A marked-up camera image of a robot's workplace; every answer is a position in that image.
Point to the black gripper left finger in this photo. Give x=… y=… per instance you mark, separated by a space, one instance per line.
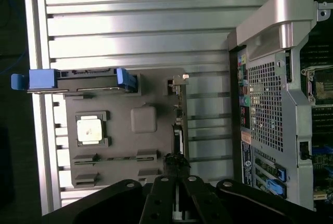
x=156 y=203

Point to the green motherboard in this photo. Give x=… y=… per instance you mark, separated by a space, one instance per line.
x=322 y=125

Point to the hard disk in blue caddy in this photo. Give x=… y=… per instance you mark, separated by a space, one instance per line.
x=86 y=80

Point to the CPU socket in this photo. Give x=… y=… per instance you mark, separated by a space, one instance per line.
x=323 y=86

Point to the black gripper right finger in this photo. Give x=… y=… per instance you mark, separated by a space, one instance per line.
x=205 y=203

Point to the open dark PC case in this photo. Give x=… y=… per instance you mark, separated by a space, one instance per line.
x=265 y=91

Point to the silver CPU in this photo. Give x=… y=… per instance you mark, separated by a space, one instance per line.
x=89 y=130

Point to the grey parts rack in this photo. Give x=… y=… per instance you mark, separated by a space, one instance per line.
x=122 y=140

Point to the green RAM stick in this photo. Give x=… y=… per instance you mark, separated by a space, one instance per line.
x=117 y=159

